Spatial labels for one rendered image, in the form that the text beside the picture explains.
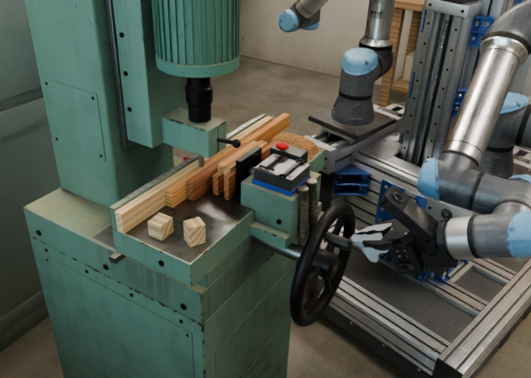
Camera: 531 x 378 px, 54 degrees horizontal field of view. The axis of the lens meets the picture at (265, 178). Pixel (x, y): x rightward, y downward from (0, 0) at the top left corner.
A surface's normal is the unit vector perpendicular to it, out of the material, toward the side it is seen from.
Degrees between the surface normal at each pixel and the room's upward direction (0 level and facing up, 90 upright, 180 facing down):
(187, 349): 90
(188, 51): 90
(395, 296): 0
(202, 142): 90
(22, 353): 0
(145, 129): 90
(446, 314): 0
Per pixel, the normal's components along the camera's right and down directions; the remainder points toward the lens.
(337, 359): 0.04, -0.86
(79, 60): -0.52, 0.42
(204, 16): 0.29, 0.50
